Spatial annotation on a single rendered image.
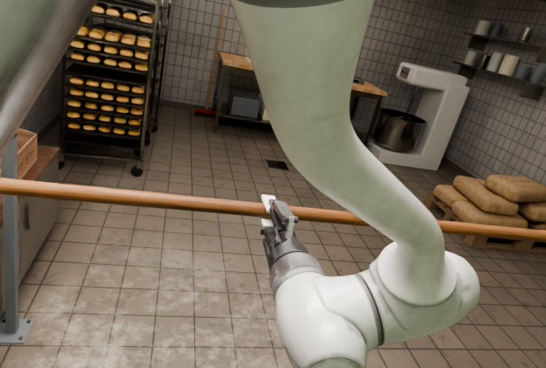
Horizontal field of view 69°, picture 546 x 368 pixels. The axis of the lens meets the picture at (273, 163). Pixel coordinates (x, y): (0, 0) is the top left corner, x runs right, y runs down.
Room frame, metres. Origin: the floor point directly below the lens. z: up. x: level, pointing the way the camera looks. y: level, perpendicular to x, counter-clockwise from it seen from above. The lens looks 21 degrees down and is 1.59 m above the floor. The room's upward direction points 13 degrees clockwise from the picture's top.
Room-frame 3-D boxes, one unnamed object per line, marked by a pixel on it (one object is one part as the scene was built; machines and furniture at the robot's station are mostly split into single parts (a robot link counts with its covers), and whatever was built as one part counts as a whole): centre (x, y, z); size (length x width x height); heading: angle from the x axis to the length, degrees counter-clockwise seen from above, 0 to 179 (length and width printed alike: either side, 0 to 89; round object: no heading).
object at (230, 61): (5.47, -0.10, 0.45); 2.20 x 0.80 x 0.90; 106
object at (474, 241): (3.84, -2.39, 0.07); 1.20 x 0.80 x 0.14; 106
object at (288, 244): (0.62, -0.06, 1.19); 0.09 x 0.07 x 0.08; 17
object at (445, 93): (5.53, -1.74, 0.66); 1.00 x 0.66 x 1.32; 106
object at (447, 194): (3.94, -2.04, 0.22); 0.62 x 0.36 x 0.15; 111
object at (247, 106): (5.28, 0.58, 0.35); 0.50 x 0.36 x 0.24; 16
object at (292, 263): (0.55, -0.08, 1.19); 0.09 x 0.06 x 0.09; 107
